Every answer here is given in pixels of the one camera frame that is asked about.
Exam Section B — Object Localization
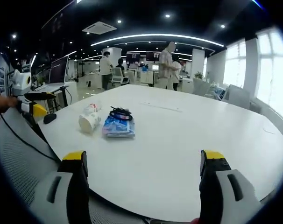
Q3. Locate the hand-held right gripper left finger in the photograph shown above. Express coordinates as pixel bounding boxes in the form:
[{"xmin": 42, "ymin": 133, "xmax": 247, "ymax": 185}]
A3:
[{"xmin": 30, "ymin": 150, "xmax": 92, "ymax": 224}]

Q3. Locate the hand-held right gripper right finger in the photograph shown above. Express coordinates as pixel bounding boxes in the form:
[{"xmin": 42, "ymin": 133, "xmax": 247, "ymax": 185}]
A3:
[{"xmin": 198, "ymin": 149, "xmax": 262, "ymax": 224}]

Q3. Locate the black computer mouse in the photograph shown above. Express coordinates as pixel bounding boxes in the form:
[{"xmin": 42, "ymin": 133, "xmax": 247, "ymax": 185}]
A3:
[{"xmin": 43, "ymin": 113, "xmax": 57, "ymax": 125}]

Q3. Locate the white paper cup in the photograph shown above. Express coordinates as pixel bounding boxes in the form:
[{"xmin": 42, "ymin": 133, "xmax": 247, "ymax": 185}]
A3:
[{"xmin": 78, "ymin": 112, "xmax": 102, "ymax": 135}]

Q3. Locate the clear plastic cup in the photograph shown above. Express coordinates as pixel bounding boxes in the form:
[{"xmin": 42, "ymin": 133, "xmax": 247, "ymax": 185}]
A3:
[{"xmin": 83, "ymin": 101, "xmax": 104, "ymax": 115}]

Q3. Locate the blue printed booklet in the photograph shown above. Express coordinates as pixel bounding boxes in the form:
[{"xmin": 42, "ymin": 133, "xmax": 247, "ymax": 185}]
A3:
[{"xmin": 101, "ymin": 113, "xmax": 136, "ymax": 139}]

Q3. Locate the black cable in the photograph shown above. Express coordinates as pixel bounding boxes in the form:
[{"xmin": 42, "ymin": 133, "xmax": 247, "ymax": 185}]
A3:
[{"xmin": 108, "ymin": 105, "xmax": 134, "ymax": 122}]

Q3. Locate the white office desk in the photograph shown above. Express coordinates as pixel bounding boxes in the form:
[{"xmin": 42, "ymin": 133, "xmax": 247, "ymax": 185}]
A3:
[{"xmin": 33, "ymin": 80, "xmax": 79, "ymax": 109}]

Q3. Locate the computer monitor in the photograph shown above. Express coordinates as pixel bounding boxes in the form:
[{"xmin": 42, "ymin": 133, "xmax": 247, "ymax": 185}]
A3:
[{"xmin": 49, "ymin": 55, "xmax": 70, "ymax": 85}]

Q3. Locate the grey mesh office chair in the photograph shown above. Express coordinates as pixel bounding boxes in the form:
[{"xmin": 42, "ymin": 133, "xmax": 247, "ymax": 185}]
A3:
[{"xmin": 0, "ymin": 108, "xmax": 156, "ymax": 224}]

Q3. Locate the white table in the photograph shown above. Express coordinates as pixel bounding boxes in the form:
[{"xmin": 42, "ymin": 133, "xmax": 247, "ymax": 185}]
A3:
[{"xmin": 37, "ymin": 84, "xmax": 283, "ymax": 223}]

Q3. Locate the white office chair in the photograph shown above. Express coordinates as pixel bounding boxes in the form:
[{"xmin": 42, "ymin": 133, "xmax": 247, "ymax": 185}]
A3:
[
  {"xmin": 192, "ymin": 77, "xmax": 212, "ymax": 97},
  {"xmin": 110, "ymin": 67, "xmax": 131, "ymax": 86},
  {"xmin": 222, "ymin": 84, "xmax": 251, "ymax": 110}
]

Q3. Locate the ceiling air conditioner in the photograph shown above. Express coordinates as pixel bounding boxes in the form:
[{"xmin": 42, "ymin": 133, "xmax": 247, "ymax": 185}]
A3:
[{"xmin": 81, "ymin": 21, "xmax": 118, "ymax": 35}]

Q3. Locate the table cable slot cover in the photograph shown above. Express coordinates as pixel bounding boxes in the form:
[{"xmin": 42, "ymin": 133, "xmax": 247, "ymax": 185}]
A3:
[{"xmin": 139, "ymin": 101, "xmax": 184, "ymax": 113}]

